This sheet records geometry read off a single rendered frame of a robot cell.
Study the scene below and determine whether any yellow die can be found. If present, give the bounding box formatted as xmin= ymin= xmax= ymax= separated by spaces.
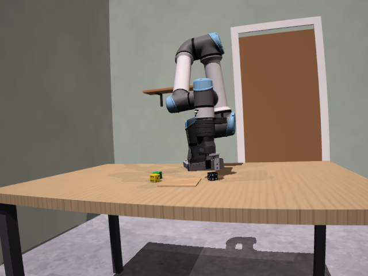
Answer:
xmin=150 ymin=174 xmax=160 ymax=182

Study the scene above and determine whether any black die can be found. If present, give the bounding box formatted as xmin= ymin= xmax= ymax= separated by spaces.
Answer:
xmin=208 ymin=172 xmax=218 ymax=181

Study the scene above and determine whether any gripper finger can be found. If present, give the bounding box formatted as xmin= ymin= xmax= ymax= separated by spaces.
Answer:
xmin=199 ymin=154 xmax=211 ymax=169
xmin=208 ymin=153 xmax=220 ymax=171

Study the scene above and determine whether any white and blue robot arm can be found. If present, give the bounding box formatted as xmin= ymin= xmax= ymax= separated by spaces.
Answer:
xmin=166 ymin=33 xmax=236 ymax=163

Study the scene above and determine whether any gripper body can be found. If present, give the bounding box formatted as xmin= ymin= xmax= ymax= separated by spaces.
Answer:
xmin=194 ymin=108 xmax=227 ymax=154

